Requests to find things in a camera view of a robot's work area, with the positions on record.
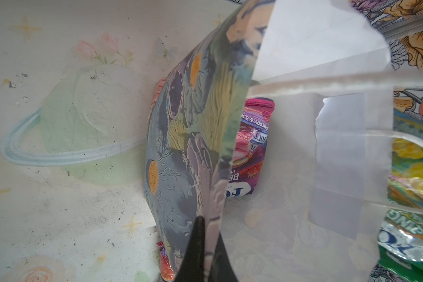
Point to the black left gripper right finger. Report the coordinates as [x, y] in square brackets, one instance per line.
[221, 269]

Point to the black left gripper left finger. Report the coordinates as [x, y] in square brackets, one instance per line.
[192, 267]

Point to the purple Fox's bag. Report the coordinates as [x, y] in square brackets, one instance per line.
[250, 150]

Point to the green Fox's candy bag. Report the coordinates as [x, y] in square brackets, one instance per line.
[400, 239]

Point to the floral paper gift bag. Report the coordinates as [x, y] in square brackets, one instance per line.
[322, 196]

